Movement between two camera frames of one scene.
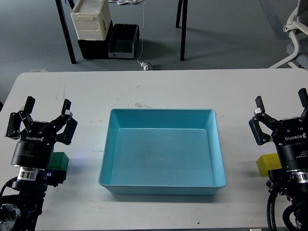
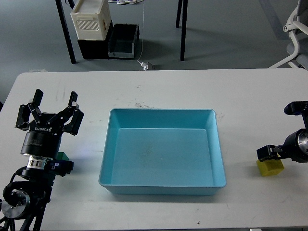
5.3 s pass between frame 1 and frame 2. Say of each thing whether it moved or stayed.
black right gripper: moved
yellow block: stayed
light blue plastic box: stayed
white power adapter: stayed
